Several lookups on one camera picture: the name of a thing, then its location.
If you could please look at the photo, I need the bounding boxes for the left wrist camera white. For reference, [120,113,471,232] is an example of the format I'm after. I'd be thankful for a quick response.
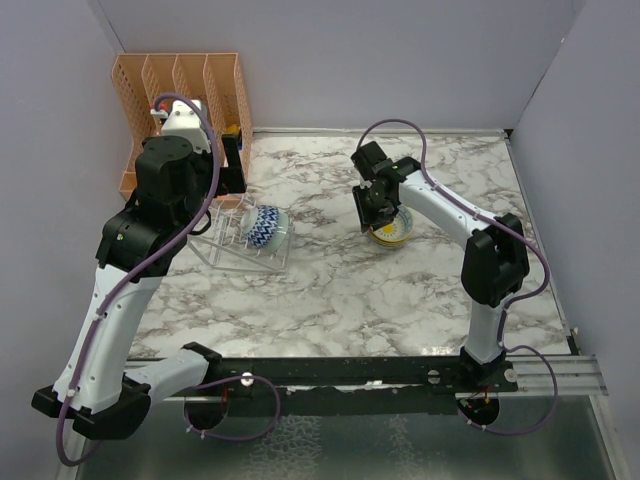
[150,100,211,153]

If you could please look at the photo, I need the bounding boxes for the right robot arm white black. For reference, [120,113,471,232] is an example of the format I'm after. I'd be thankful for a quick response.
[351,153,530,391]

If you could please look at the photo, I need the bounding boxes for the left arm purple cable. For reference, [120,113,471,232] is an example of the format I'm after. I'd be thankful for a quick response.
[56,92,281,468]

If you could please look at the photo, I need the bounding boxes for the orange plastic file organizer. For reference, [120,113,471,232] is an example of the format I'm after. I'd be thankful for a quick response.
[112,53,253,206]

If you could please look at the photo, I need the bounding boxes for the white wire dish rack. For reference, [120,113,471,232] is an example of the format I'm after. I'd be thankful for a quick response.
[187,194,294,274]

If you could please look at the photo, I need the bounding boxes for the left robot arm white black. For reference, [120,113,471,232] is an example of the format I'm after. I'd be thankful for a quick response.
[31,135,221,441]

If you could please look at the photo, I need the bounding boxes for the red and blue patterned bowl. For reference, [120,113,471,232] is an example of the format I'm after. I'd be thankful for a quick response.
[240,205,280,249]

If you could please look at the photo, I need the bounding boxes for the yellow teal patterned bowl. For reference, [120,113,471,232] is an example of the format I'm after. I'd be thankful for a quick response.
[367,205,413,248]

